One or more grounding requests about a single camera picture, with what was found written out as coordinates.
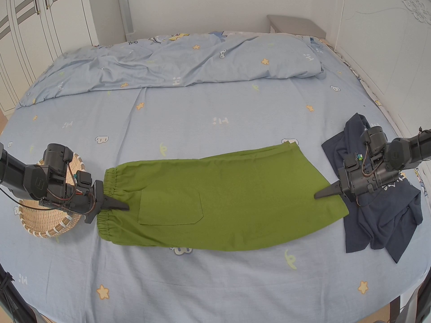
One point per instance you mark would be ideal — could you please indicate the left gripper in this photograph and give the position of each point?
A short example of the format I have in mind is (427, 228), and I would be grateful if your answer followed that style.
(80, 202)

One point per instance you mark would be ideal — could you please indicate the grey bedside table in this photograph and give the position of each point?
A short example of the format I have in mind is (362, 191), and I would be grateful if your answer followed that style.
(293, 24)

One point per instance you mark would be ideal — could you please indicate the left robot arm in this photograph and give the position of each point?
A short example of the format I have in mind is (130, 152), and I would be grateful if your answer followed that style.
(20, 177)

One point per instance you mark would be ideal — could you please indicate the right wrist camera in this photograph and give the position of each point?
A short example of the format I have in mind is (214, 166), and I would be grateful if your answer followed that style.
(352, 163)

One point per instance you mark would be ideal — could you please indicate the pale blue quilt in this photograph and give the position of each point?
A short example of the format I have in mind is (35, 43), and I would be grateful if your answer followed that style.
(188, 62)

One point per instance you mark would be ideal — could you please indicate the dark blue garment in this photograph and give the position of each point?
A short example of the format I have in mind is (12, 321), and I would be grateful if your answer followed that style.
(380, 220)

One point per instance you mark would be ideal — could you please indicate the green shorts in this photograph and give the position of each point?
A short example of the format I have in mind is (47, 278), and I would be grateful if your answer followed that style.
(242, 197)

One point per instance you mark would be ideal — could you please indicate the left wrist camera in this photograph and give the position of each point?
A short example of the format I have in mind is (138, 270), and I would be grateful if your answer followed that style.
(83, 177)

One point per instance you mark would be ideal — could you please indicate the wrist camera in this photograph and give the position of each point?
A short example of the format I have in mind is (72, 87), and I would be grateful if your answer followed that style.
(83, 177)
(352, 163)

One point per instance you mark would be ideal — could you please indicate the round woven basket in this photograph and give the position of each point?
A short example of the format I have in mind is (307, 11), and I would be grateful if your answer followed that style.
(37, 220)

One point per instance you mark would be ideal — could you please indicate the white wardrobe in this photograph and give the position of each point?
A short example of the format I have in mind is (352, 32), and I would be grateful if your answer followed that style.
(43, 29)

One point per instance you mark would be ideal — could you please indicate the bed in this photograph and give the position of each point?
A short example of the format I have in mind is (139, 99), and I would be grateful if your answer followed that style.
(215, 281)

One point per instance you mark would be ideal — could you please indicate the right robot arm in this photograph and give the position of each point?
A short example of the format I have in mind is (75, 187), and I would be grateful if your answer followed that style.
(404, 150)

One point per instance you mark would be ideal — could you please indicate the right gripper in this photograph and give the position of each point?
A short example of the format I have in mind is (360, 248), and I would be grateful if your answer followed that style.
(370, 182)

